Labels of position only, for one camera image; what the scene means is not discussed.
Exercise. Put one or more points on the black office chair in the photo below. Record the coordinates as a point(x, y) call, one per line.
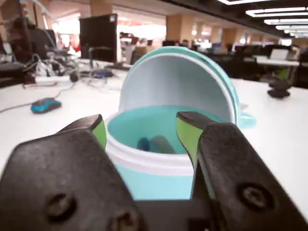
point(36, 41)

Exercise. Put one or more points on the brown flat strip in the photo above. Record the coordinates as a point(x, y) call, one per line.
point(41, 84)

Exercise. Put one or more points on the black computer monitor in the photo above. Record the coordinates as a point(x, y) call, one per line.
point(98, 36)

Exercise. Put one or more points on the teal whale-shaped lidded bin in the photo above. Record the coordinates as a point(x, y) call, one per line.
point(173, 81)

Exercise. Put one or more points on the white laptop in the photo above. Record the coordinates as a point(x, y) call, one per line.
point(279, 54)

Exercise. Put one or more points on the black round plug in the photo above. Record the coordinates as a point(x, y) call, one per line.
point(74, 77)

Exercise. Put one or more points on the black round stand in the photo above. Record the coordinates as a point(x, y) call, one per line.
point(279, 90)

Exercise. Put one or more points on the black flat device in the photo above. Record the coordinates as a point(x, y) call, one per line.
point(12, 72)

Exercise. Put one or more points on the blue lego block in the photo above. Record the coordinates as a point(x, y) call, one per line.
point(144, 143)

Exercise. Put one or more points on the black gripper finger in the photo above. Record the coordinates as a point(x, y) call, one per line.
point(67, 173)
point(240, 180)

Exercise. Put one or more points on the blue and black computer mouse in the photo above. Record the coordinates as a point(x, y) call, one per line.
point(45, 105)

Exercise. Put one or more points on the blue usb hub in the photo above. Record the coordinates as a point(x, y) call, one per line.
point(103, 73)

